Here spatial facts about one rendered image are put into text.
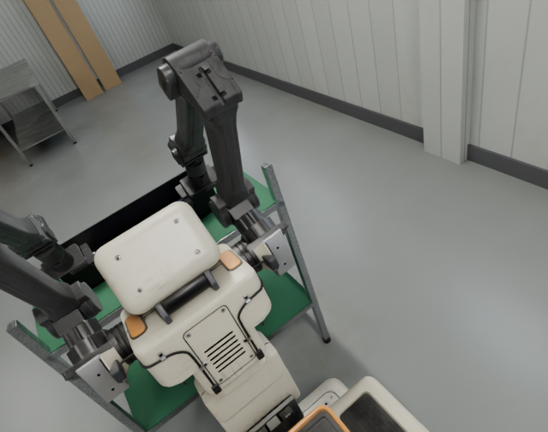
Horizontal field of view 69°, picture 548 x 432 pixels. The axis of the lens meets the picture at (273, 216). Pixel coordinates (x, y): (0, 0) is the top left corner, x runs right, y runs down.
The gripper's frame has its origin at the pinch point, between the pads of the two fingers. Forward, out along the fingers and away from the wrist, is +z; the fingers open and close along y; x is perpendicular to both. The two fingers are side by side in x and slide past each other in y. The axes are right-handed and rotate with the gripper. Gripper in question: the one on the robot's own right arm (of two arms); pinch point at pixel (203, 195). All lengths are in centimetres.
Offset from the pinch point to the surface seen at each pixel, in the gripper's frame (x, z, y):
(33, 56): -526, 300, 13
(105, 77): -469, 339, -58
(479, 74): -8, 59, -184
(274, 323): 33, 70, -3
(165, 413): 35, 69, 53
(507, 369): 107, 72, -71
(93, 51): -491, 308, -63
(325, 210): -19, 134, -86
